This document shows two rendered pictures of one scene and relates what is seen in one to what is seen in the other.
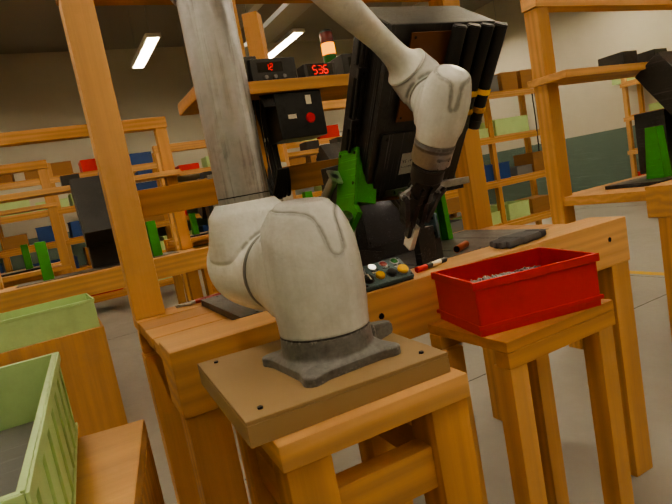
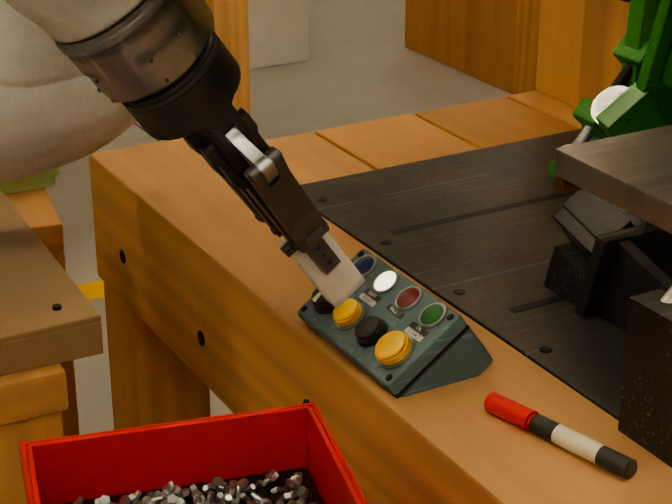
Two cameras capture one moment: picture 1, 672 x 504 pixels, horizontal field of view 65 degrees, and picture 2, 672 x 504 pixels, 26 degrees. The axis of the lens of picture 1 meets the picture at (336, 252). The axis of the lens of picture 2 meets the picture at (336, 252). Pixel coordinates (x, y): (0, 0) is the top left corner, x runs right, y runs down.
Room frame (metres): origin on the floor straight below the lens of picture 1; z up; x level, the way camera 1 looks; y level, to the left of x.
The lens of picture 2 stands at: (1.27, -1.15, 1.45)
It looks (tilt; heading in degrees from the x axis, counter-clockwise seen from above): 24 degrees down; 87
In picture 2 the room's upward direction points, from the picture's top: straight up
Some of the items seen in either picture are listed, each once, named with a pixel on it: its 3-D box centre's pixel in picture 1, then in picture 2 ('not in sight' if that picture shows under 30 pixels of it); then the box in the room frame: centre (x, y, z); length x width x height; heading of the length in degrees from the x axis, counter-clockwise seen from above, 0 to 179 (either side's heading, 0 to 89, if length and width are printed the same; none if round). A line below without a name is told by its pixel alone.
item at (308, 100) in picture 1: (294, 117); not in sight; (1.85, 0.05, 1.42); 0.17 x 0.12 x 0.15; 117
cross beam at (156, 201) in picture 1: (314, 174); not in sight; (2.04, 0.03, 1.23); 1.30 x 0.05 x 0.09; 117
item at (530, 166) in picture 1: (482, 160); not in sight; (7.36, -2.22, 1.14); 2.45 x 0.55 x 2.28; 117
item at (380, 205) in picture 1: (377, 207); not in sight; (1.89, -0.17, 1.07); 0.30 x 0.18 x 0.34; 117
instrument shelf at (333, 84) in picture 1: (311, 90); not in sight; (1.95, -0.02, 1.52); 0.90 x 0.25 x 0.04; 117
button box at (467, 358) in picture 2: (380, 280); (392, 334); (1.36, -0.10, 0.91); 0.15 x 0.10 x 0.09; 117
